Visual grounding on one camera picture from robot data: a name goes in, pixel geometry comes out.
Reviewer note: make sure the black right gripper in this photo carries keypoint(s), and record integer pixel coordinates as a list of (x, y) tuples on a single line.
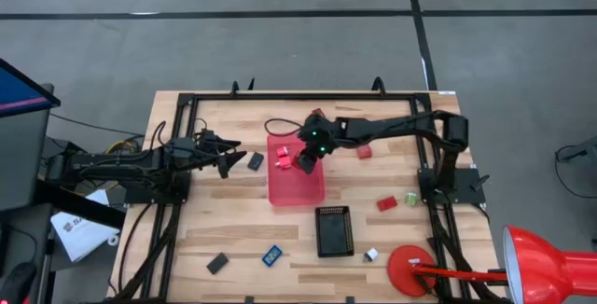
[(326, 134)]

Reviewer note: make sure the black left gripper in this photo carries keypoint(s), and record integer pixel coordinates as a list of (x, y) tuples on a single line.
[(186, 147)]

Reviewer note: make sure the red plug adapter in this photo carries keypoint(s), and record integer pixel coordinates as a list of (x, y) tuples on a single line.
[(281, 151), (365, 152), (285, 163)]

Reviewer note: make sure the small black rectangular device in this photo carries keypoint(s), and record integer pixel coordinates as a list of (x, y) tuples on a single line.
[(255, 161), (217, 263)]

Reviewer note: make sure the pink-red plug adapter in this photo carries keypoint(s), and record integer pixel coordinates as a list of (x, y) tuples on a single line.
[(317, 112)]

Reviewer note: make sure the red rectangular block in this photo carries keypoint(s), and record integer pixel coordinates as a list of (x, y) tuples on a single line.
[(386, 203)]

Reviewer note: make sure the small blue digital device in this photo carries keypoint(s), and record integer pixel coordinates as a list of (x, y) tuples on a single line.
[(272, 256)]

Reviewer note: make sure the small green plug adapter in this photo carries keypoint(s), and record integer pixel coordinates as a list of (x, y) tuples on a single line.
[(410, 199)]

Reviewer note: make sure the small white charger cube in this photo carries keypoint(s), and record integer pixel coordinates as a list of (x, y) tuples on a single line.
[(371, 254)]

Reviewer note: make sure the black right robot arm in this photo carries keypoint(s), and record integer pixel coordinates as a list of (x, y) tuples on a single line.
[(396, 126)]

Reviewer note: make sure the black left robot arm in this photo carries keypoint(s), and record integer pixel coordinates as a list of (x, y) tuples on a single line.
[(116, 166)]

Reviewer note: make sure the pink translucent plastic tray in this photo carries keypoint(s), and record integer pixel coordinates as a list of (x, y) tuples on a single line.
[(298, 192)]

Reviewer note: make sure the black slotted plastic basket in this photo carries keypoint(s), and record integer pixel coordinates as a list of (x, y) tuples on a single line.
[(334, 234)]

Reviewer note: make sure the red desk lamp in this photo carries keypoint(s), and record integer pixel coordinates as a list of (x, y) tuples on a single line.
[(406, 271)]

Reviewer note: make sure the black desk beam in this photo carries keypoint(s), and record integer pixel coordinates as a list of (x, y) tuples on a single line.
[(79, 203)]

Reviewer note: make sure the white printed paper sheet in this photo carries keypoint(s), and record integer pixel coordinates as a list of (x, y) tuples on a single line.
[(79, 234)]

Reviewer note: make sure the grey monitor with blue screen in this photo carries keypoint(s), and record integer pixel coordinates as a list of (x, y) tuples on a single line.
[(18, 94)]

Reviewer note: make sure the black computer mouse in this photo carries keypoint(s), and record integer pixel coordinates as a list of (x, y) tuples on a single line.
[(16, 283)]

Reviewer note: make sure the black aluminium table frame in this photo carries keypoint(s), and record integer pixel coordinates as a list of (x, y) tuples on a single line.
[(303, 96)]

